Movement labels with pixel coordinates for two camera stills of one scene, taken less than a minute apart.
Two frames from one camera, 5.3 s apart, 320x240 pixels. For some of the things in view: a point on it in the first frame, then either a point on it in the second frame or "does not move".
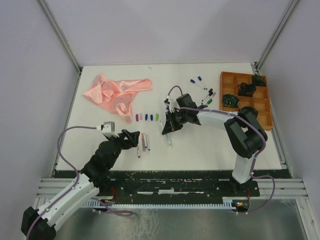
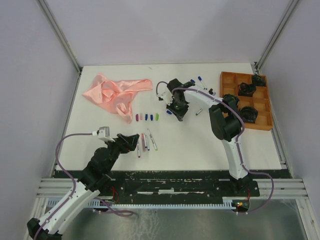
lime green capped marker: (166, 134) → (154, 145)
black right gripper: (170, 126) → (179, 114)
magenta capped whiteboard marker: (139, 156) does not move
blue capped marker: (145, 141) does not move
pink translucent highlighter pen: (142, 136) does not move
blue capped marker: (148, 143) does not move
